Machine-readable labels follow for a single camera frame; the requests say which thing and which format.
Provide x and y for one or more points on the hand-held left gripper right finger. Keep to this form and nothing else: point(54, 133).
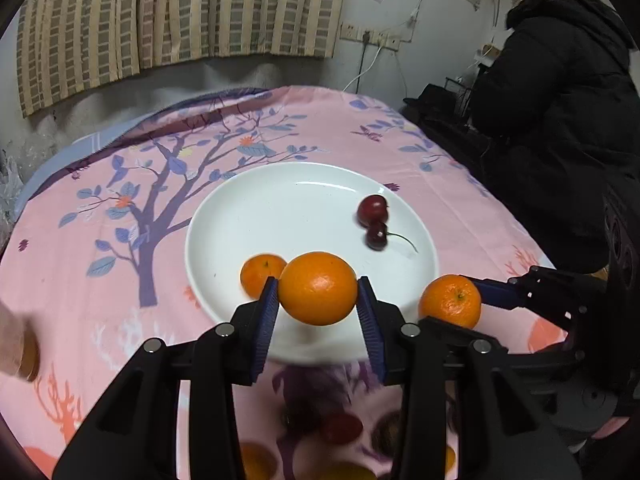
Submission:
point(370, 330)

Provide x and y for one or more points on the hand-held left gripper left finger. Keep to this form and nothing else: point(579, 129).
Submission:
point(267, 320)

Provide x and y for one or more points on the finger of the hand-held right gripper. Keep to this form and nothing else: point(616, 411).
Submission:
point(542, 372)
point(495, 292)

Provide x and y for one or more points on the small orange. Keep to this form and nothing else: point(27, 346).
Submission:
point(449, 300)
point(257, 272)

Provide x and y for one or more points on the large orange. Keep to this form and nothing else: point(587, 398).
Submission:
point(317, 287)

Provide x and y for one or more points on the white plate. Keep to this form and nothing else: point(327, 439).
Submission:
point(295, 215)

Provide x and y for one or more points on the dark red cherry with stem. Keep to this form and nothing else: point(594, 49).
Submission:
point(376, 238)

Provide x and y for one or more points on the blurred red fruit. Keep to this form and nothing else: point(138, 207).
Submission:
point(341, 427)

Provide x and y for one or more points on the blurred orange fruit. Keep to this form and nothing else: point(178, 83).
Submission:
point(256, 461)

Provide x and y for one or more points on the pink tree-print tablecloth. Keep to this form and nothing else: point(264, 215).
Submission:
point(125, 240)

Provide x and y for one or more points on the black bag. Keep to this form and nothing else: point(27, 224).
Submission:
point(437, 105)

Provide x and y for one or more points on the clear plastic bag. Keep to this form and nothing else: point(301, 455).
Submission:
point(9, 190)

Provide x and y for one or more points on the striped beige curtain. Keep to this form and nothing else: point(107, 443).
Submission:
point(150, 20)

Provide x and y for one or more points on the white wall power strip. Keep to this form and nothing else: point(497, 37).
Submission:
point(370, 36)

